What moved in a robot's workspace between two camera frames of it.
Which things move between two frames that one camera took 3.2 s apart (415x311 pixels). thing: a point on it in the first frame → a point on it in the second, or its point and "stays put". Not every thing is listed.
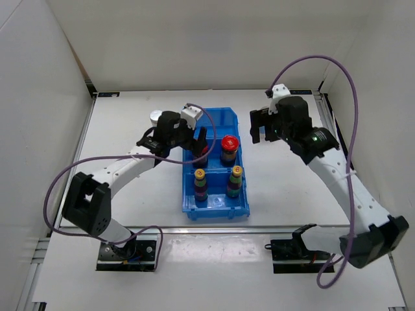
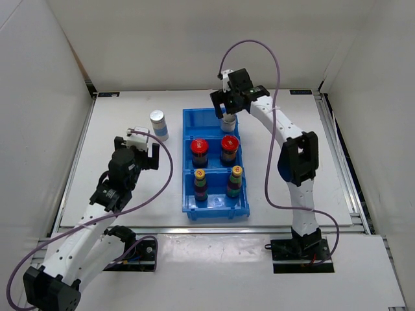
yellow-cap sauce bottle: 201,194 stays put
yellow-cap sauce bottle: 235,182 stays put
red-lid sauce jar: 202,163 stays put
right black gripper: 262,118 → 220,97
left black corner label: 108,94 stays put
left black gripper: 198,144 → 152,161
